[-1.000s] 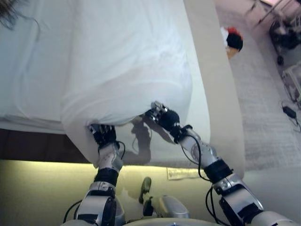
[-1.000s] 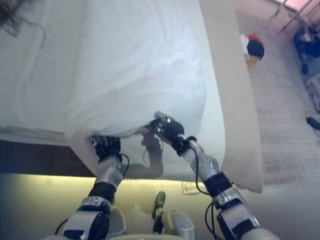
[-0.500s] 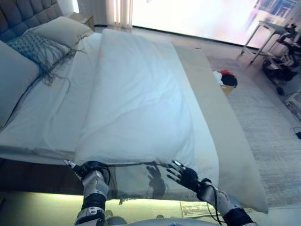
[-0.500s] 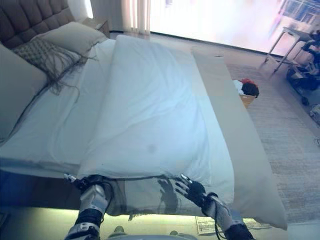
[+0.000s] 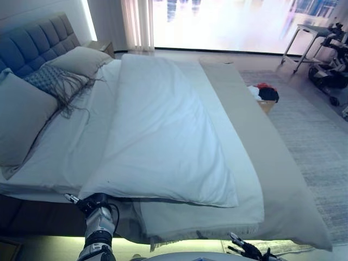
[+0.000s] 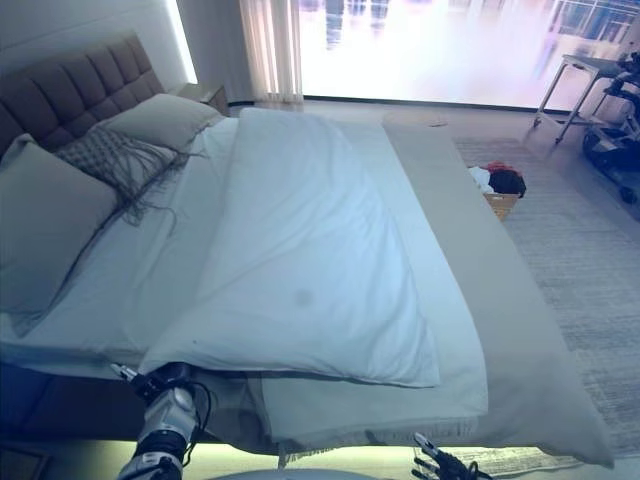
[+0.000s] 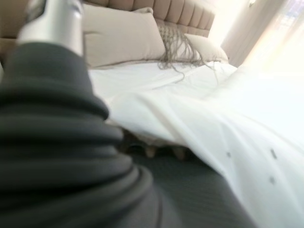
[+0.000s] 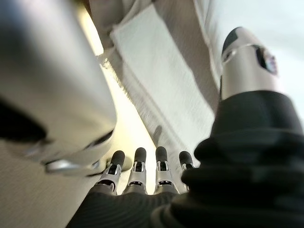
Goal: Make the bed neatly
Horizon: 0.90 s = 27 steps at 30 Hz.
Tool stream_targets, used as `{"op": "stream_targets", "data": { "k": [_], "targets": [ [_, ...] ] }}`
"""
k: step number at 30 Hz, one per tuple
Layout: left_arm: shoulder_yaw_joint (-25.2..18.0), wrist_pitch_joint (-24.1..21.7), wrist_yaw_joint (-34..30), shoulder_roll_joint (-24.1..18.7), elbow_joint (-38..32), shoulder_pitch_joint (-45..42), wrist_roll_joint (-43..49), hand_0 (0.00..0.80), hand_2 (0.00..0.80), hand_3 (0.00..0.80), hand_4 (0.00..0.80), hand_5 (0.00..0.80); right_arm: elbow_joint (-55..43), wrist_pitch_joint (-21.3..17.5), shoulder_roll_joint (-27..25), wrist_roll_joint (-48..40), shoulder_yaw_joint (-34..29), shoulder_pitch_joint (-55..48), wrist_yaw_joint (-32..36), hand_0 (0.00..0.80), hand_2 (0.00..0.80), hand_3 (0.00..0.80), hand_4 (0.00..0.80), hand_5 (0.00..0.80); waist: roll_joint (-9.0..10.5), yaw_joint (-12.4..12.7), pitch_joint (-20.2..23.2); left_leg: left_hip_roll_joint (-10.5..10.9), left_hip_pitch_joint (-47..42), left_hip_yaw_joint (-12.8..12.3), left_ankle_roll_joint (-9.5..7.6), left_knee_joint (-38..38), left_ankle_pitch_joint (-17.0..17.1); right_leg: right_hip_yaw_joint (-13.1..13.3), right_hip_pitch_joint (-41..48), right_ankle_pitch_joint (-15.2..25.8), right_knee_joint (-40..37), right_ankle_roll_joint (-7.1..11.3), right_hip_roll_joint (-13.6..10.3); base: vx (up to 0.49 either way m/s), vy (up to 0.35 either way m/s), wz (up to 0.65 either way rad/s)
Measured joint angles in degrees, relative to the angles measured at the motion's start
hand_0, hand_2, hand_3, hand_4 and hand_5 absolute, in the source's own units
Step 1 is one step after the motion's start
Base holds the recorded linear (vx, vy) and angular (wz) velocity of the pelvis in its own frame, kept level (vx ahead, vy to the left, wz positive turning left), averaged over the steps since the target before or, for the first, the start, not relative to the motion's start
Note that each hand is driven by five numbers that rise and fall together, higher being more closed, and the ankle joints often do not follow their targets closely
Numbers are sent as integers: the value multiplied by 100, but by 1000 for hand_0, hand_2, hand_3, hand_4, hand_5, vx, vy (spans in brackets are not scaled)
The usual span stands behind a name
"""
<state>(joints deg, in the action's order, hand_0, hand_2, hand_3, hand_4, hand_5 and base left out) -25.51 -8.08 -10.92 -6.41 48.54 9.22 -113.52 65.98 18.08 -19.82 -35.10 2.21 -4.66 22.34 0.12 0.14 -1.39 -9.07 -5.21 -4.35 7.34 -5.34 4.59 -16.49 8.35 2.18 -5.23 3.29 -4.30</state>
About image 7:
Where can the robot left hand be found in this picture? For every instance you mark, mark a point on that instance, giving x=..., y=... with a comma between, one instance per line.
x=59, y=154

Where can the large beige pillow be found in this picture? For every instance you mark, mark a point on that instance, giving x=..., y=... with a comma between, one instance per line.
x=118, y=35

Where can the tufted beige headboard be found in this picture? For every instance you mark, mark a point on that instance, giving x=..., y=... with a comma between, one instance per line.
x=185, y=14

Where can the small beige pillow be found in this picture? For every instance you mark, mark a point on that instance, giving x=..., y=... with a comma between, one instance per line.
x=210, y=47

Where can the sheer light curtain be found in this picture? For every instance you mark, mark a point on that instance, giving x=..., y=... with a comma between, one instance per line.
x=242, y=35

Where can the white duvet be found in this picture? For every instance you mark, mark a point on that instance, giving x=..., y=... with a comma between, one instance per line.
x=213, y=130

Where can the white bed sheet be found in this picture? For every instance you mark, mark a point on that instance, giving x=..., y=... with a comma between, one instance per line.
x=142, y=78

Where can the grey tasselled cushion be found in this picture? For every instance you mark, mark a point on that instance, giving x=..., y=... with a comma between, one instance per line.
x=175, y=47

